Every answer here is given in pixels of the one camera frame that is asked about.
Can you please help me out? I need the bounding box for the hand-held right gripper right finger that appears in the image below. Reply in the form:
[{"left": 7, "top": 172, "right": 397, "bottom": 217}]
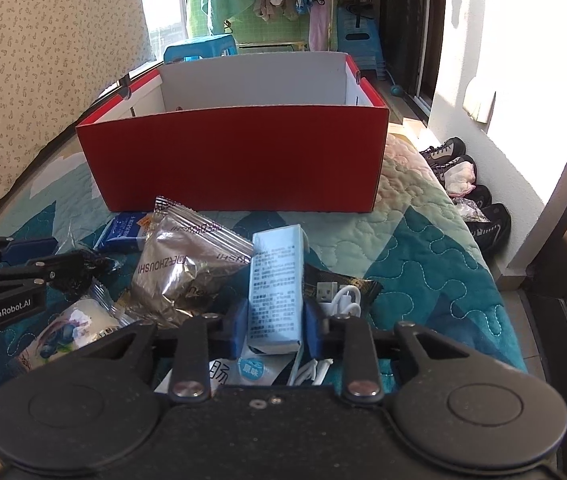
[{"left": 302, "top": 304, "right": 445, "bottom": 407}]

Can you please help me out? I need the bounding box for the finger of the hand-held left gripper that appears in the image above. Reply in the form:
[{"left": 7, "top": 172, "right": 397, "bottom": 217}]
[
  {"left": 0, "top": 250, "right": 92, "bottom": 293},
  {"left": 0, "top": 230, "right": 60, "bottom": 269}
]

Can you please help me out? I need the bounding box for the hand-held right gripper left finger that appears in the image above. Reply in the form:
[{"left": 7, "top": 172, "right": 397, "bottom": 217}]
[{"left": 111, "top": 302, "right": 251, "bottom": 406}]

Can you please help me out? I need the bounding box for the white sausage packet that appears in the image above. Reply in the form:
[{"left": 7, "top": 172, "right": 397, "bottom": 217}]
[{"left": 156, "top": 355, "right": 289, "bottom": 392}]

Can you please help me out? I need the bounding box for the white usb cable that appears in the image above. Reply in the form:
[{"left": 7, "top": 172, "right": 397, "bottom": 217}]
[{"left": 288, "top": 282, "right": 364, "bottom": 387}]

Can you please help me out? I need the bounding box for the light blue drink carton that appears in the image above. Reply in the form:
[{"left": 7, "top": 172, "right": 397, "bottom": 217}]
[{"left": 248, "top": 225, "right": 309, "bottom": 356}]

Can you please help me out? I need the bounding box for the dark candy wrapper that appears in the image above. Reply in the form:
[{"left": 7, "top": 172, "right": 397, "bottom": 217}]
[{"left": 56, "top": 252, "right": 120, "bottom": 295}]

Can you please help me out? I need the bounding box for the black cable packet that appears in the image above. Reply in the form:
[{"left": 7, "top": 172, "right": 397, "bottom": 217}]
[{"left": 303, "top": 266, "right": 383, "bottom": 332}]

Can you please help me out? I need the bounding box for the white blueberry snack packet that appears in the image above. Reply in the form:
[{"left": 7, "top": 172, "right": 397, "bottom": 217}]
[{"left": 16, "top": 282, "right": 137, "bottom": 377}]

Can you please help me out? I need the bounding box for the silver foil snack packet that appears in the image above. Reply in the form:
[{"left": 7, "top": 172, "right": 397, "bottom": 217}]
[{"left": 131, "top": 196, "right": 255, "bottom": 331}]

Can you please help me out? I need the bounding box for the blue tissue pack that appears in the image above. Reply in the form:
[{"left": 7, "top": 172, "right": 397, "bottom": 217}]
[{"left": 94, "top": 211, "right": 158, "bottom": 253}]

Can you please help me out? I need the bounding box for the red cardboard box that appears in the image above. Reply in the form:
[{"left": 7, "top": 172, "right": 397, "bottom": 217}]
[{"left": 76, "top": 51, "right": 390, "bottom": 213}]

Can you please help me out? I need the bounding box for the teal patterned quilt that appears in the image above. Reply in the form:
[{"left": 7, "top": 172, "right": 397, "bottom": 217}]
[{"left": 0, "top": 130, "right": 529, "bottom": 461}]

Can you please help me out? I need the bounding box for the beige patterned curtain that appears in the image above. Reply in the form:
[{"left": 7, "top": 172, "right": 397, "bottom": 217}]
[{"left": 0, "top": 0, "right": 157, "bottom": 231}]

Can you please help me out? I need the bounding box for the grey laced shoe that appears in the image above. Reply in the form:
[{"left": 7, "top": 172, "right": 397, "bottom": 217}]
[
  {"left": 418, "top": 137, "right": 467, "bottom": 168},
  {"left": 436, "top": 156, "right": 478, "bottom": 198}
]

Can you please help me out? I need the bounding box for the blue plastic stool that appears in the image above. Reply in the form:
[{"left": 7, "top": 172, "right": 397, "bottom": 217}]
[{"left": 164, "top": 35, "right": 238, "bottom": 64}]

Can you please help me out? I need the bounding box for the pale pink hanging cloth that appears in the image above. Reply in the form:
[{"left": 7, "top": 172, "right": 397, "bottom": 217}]
[{"left": 308, "top": 2, "right": 333, "bottom": 53}]

